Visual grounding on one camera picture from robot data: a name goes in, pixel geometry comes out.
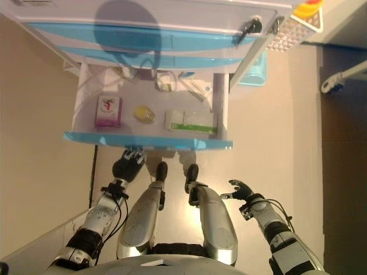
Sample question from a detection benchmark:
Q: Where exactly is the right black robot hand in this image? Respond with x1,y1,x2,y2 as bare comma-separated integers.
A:
220,178,256,203

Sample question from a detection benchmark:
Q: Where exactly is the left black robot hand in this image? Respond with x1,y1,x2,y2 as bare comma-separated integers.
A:
111,147,148,184

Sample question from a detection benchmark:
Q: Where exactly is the blue fronted cart drawer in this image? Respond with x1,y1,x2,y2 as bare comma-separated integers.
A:
53,45,248,71
62,64,235,151
19,21,259,53

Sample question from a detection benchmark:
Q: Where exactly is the medicine bottle with yellow lid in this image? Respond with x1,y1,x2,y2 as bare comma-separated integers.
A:
132,105,157,124

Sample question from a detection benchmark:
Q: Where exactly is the pink white medicine box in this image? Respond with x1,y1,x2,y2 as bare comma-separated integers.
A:
94,95,124,128

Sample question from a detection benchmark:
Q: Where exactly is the green white medicine box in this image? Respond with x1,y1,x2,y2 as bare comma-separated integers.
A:
163,109,219,135

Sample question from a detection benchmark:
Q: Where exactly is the white blue medicine box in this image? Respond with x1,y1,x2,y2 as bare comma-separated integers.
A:
183,78,214,102

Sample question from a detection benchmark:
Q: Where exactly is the right silver robot leg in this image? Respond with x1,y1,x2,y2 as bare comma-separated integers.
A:
183,163,239,266

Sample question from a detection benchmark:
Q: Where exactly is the grey robot torso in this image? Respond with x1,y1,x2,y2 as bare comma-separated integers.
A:
71,242,287,275

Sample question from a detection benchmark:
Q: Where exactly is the small white carton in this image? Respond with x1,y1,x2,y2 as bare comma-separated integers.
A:
154,71,176,93

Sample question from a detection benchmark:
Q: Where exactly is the white packet with tubing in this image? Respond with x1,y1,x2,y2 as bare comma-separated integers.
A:
105,65,153,85

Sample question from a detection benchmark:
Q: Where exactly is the white cart side rack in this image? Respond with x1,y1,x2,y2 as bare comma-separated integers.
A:
63,56,84,77

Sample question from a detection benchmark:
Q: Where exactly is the waste bin with blue lid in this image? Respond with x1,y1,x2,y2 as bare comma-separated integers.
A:
237,51,269,87

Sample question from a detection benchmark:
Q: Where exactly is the white medical cart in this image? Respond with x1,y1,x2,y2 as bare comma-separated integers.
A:
10,0,290,87

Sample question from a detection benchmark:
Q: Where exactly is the black cart key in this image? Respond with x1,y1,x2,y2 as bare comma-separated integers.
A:
236,16,263,44

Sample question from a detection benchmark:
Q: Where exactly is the metal cart side latch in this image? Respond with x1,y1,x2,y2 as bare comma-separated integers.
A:
269,15,285,34

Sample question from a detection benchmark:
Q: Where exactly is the cart brand label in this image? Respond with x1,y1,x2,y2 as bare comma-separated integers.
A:
12,0,44,7

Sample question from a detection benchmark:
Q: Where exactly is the yellow sharps container red lid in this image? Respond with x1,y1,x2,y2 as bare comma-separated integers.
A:
294,0,325,18

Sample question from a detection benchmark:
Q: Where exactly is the white wire basket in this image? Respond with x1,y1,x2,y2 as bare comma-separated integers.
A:
268,0,325,53

